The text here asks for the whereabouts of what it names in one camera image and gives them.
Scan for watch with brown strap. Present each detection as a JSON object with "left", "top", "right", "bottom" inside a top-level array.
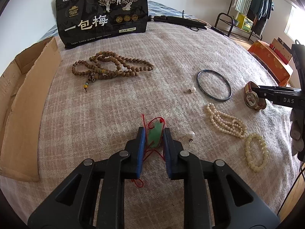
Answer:
[{"left": 244, "top": 81, "right": 267, "bottom": 111}]

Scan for white pearl necklace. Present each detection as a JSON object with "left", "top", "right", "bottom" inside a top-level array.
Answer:
[{"left": 206, "top": 103, "right": 248, "bottom": 139}]

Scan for dark blue bangle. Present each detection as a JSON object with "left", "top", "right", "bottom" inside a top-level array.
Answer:
[{"left": 196, "top": 69, "right": 233, "bottom": 102}]

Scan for cream bead bracelet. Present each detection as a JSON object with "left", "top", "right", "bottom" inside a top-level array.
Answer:
[{"left": 244, "top": 133, "right": 269, "bottom": 173}]

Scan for white pearl earring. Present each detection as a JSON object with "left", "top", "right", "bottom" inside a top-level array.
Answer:
[
  {"left": 187, "top": 87, "right": 196, "bottom": 94},
  {"left": 187, "top": 131, "right": 195, "bottom": 143}
]

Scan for green jade pendant red cord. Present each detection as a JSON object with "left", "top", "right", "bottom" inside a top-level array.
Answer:
[{"left": 131, "top": 114, "right": 168, "bottom": 188}]

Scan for brown wooden bead necklace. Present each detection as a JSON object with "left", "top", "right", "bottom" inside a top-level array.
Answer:
[{"left": 71, "top": 50, "right": 155, "bottom": 94}]

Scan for right hand white glove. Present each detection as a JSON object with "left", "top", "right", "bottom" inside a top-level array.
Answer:
[{"left": 290, "top": 109, "right": 304, "bottom": 162}]

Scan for orange patterned box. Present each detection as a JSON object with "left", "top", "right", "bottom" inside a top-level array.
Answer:
[{"left": 248, "top": 40, "right": 293, "bottom": 86}]

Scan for yellow green box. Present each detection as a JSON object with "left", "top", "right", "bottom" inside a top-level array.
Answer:
[{"left": 236, "top": 14, "right": 253, "bottom": 33}]

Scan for dark green hanging garment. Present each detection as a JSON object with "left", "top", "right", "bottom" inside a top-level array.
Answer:
[{"left": 247, "top": 0, "right": 274, "bottom": 36}]

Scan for black clothes rack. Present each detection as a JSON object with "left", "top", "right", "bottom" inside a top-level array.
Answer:
[{"left": 211, "top": 0, "right": 274, "bottom": 42}]

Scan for cardboard box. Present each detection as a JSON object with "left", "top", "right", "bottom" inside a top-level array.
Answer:
[{"left": 1, "top": 37, "right": 61, "bottom": 182}]

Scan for black plum snack bag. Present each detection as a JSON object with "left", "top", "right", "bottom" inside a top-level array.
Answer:
[{"left": 55, "top": 0, "right": 148, "bottom": 49}]

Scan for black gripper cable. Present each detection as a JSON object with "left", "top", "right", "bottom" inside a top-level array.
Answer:
[{"left": 276, "top": 162, "right": 305, "bottom": 216}]

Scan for black cable with switch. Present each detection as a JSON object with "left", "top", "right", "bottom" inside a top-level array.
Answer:
[{"left": 210, "top": 26, "right": 226, "bottom": 36}]

